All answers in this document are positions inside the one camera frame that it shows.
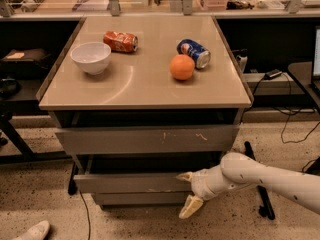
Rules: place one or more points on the crushed red soda can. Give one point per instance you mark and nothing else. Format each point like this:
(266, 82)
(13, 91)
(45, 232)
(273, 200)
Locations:
(121, 41)

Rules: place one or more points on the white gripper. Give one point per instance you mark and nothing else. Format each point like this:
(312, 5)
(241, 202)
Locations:
(200, 184)

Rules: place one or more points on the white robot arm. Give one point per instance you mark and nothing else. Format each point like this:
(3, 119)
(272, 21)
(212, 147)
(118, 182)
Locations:
(237, 171)

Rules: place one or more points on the grey bottom drawer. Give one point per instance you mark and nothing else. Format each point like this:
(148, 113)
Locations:
(118, 199)

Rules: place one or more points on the white shoe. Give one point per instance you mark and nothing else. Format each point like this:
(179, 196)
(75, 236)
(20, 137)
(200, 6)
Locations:
(36, 232)

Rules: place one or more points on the black table leg bar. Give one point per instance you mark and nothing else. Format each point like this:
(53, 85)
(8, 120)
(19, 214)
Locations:
(266, 210)

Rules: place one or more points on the grey drawer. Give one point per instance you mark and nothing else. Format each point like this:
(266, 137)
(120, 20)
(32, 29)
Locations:
(139, 140)
(118, 199)
(140, 173)

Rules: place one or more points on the open laptop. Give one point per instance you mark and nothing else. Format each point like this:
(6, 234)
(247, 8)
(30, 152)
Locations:
(315, 75)

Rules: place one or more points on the grey top drawer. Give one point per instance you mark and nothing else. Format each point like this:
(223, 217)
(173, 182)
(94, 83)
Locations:
(139, 140)

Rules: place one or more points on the grey drawer cabinet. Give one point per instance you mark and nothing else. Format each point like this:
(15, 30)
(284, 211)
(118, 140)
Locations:
(138, 90)

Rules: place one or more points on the black bag with label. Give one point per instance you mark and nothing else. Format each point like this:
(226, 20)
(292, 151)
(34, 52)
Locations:
(29, 55)

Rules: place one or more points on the orange fruit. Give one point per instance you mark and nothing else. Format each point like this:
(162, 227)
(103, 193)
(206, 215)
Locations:
(181, 67)

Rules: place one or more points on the blue pepsi can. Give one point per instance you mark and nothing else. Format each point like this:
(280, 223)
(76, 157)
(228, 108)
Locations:
(198, 53)

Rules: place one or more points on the white bowl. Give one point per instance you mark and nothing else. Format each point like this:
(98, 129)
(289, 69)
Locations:
(92, 57)

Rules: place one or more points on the black power adapter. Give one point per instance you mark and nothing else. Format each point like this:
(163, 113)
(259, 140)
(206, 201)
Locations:
(272, 74)

